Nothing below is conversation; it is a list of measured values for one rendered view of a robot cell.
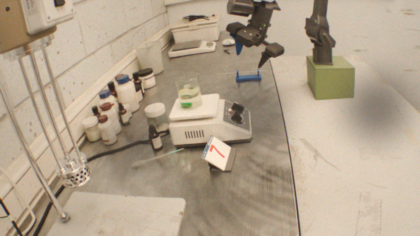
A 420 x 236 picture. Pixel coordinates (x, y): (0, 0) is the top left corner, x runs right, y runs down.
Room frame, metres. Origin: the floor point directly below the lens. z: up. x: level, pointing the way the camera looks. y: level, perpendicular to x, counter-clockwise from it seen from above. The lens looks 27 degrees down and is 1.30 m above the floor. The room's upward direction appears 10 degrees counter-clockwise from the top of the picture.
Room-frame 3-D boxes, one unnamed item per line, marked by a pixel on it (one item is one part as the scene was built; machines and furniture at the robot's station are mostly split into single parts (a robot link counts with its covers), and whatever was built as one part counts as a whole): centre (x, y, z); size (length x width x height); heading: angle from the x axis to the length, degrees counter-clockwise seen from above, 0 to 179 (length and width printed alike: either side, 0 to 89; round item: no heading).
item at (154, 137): (0.66, 0.15, 0.94); 0.03 x 0.03 x 0.07
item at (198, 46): (1.63, 0.03, 0.92); 0.26 x 0.19 x 0.05; 82
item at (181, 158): (0.58, 0.09, 0.91); 0.06 x 0.06 x 0.02
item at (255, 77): (1.05, -0.17, 0.92); 0.10 x 0.03 x 0.04; 78
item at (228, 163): (0.56, -0.01, 0.92); 0.09 x 0.06 x 0.04; 163
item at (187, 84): (0.70, 0.04, 1.03); 0.07 x 0.06 x 0.08; 50
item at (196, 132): (0.69, 0.01, 0.94); 0.22 x 0.13 x 0.08; 81
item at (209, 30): (1.98, -0.02, 0.97); 0.37 x 0.31 x 0.14; 171
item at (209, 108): (0.69, 0.03, 0.98); 0.12 x 0.12 x 0.01; 81
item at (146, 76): (1.17, 0.24, 0.94); 0.07 x 0.07 x 0.07
